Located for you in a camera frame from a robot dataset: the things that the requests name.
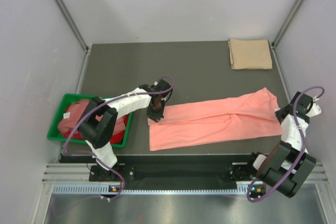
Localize dusty pink shirt in bin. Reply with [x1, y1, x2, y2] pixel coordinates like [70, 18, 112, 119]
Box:
[58, 99, 127, 137]

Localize slotted grey cable duct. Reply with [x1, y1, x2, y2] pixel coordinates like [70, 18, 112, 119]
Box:
[52, 184, 248, 195]

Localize green plastic bin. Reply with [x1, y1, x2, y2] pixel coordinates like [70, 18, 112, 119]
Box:
[47, 93, 133, 148]

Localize salmon pink t shirt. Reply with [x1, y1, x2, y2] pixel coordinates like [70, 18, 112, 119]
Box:
[148, 88, 282, 151]

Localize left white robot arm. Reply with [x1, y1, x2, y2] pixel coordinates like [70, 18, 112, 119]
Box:
[76, 79, 173, 180]

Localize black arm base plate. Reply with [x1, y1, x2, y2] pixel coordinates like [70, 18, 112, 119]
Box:
[88, 162, 266, 190]

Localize red shirt in bin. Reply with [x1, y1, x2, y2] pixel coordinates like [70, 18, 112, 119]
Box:
[65, 103, 131, 145]

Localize folded beige t shirt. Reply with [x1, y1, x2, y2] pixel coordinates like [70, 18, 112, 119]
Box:
[228, 38, 272, 70]

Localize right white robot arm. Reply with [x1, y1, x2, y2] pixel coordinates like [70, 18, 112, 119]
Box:
[245, 92, 321, 198]

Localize aluminium frame rail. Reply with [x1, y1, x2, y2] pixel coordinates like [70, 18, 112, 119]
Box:
[42, 163, 328, 184]

